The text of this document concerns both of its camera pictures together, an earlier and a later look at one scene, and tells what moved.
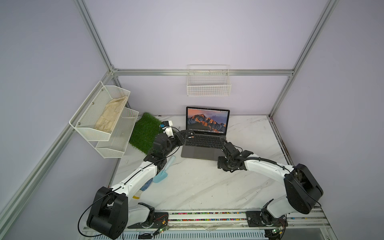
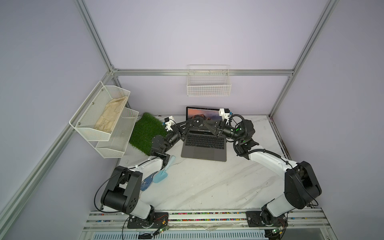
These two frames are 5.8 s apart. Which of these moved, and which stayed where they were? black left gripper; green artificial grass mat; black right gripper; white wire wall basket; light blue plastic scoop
Moved: black left gripper; black right gripper
Stayed: green artificial grass mat; white wire wall basket; light blue plastic scoop
